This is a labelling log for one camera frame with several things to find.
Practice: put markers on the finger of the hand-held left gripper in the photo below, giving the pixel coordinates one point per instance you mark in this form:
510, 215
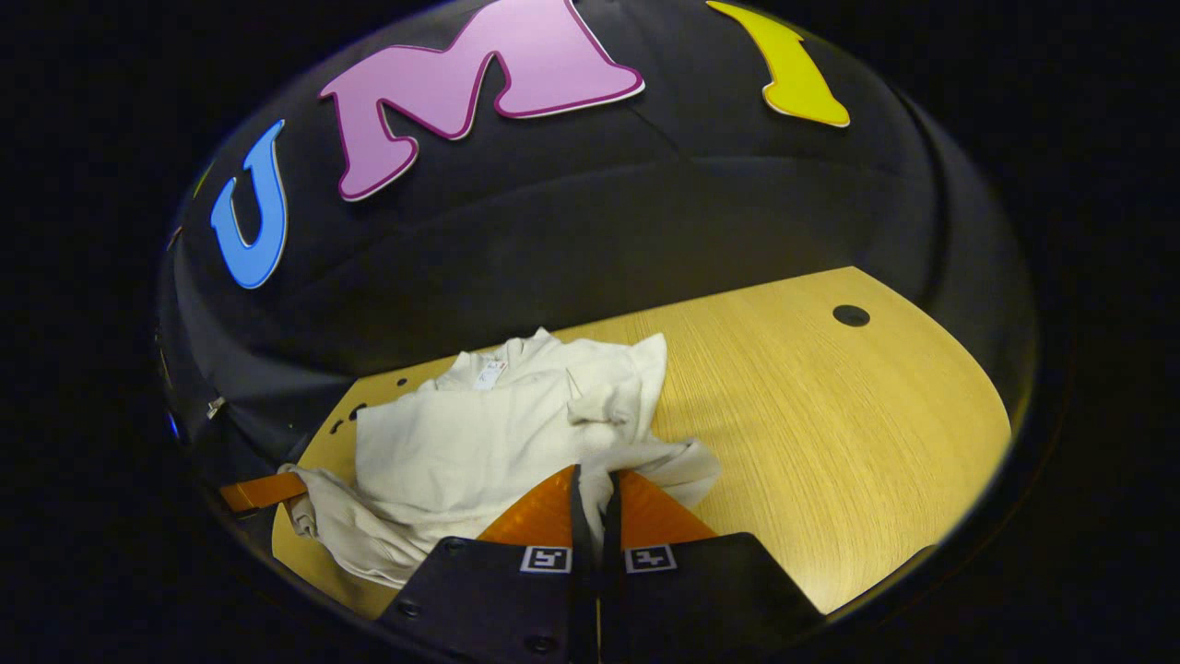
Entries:
263, 492

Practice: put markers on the white sweatshirt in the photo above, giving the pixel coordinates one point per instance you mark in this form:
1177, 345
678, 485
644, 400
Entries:
461, 443

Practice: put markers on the black backdrop cloth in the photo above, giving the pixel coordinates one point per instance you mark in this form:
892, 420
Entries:
645, 212

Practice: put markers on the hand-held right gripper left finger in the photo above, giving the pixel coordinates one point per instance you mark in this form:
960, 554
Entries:
578, 535

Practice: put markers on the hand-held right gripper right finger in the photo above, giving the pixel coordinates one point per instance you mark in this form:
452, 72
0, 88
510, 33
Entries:
610, 553

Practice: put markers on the white clip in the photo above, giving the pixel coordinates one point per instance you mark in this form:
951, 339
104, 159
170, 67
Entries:
215, 407

